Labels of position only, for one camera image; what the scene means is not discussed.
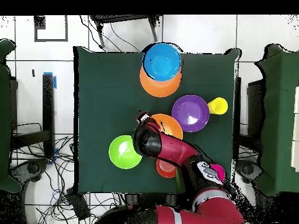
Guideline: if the large orange bowl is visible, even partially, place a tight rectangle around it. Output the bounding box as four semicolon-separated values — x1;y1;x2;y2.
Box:
139;66;182;98
150;113;184;141

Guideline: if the green bowl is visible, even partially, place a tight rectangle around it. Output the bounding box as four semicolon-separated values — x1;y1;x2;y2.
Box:
108;135;144;170

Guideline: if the opaque blue bowl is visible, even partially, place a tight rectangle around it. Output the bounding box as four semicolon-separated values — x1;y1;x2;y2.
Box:
142;43;182;82

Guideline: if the dark green tablecloth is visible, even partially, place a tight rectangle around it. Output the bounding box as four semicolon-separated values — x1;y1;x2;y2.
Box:
73;45;241;195

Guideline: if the wide purple bowl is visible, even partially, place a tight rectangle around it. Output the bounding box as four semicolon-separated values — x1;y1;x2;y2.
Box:
171;94;210;133

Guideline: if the small red-orange bowl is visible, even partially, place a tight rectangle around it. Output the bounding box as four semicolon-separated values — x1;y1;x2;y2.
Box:
155;158;177;179

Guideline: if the yellow cup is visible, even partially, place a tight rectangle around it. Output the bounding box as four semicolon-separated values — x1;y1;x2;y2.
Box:
207;97;229;116

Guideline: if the pink bowl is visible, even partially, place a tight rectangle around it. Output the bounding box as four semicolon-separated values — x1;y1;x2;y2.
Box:
209;163;227;184

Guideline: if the black beam with blue tape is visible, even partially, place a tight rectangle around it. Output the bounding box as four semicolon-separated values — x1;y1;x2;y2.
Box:
10;72;57;159

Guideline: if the black metal stand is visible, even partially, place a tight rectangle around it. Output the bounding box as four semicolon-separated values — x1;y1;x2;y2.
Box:
89;15;162;48

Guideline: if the black power strip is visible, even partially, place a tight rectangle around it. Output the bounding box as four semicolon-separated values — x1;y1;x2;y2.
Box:
65;187;91;221

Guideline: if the neighbouring green table cloth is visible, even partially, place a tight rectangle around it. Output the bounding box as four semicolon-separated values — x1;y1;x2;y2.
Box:
253;44;299;197
0;39;23;193

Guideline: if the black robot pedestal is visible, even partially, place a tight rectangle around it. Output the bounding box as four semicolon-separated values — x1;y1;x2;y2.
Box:
123;193;183;208

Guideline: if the bundle of floor cables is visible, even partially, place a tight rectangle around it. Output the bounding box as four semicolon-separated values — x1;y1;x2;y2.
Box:
11;122;127;224

